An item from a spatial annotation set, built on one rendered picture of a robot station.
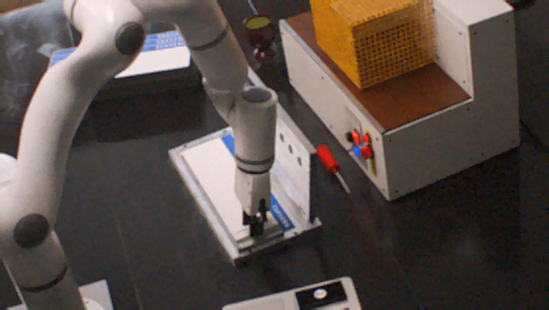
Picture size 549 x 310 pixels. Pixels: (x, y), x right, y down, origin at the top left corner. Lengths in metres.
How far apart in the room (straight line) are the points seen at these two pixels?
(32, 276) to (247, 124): 0.53
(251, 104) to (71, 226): 0.63
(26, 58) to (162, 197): 0.87
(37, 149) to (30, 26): 1.52
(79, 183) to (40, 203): 0.75
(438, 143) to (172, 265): 0.64
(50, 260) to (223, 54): 0.51
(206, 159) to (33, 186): 0.76
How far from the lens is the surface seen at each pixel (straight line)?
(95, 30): 1.85
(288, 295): 2.24
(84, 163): 2.74
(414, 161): 2.38
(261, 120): 2.17
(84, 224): 2.56
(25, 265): 2.07
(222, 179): 2.54
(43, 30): 3.38
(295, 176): 2.39
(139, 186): 2.61
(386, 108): 2.36
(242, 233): 2.36
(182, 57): 2.84
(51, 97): 1.93
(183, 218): 2.49
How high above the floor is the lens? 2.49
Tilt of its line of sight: 37 degrees down
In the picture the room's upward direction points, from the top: 11 degrees counter-clockwise
